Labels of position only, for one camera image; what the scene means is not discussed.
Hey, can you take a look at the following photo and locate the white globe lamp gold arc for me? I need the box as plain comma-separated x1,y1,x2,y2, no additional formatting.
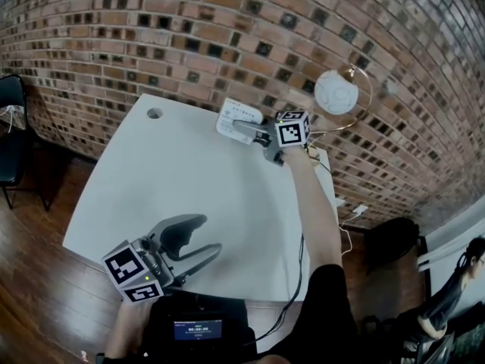
308,63,374,157

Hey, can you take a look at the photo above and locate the white charger with cable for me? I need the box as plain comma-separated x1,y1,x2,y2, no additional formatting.
338,202,369,258

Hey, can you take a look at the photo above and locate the white card stand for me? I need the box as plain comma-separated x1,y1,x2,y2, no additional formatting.
215,97,264,146

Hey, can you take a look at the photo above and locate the black backpack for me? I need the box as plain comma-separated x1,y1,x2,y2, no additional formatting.
364,216,430,277

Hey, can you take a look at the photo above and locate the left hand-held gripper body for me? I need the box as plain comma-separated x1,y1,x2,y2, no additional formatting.
101,234,186,304

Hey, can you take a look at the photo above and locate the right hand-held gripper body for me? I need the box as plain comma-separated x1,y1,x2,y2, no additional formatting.
254,110,312,168

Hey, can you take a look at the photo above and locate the person's left forearm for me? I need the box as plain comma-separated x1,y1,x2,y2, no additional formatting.
102,298,155,360

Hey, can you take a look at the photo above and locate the person's right forearm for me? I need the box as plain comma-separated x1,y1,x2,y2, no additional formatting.
282,146,344,277

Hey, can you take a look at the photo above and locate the black chest pack with screen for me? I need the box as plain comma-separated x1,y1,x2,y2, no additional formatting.
143,289,259,364

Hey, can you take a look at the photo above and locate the black chair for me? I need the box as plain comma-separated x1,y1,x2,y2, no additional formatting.
0,74,52,212

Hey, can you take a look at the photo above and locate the person's black sleeve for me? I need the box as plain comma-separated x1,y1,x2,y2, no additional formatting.
264,263,363,364

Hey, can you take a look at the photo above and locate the black cable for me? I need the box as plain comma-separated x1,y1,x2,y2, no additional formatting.
242,232,306,349

